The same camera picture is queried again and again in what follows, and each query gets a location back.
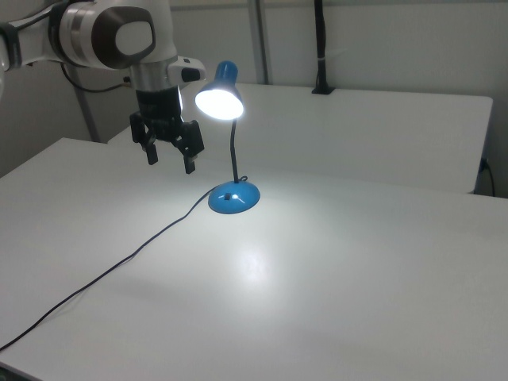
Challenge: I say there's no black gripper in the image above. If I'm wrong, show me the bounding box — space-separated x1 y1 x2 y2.
129 87 206 175

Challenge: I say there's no blue gooseneck desk lamp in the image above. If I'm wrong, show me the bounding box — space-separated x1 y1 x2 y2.
194 60 262 215

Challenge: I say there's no black pole with white tie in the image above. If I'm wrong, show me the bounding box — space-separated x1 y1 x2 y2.
311 0 335 95

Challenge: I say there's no grey partition post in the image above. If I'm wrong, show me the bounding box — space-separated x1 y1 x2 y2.
65 65 101 144
246 0 269 85

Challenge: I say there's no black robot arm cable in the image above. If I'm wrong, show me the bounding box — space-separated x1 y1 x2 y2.
60 63 134 94

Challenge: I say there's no black lamp power cable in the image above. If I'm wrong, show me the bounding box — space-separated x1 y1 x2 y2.
0 189 217 352

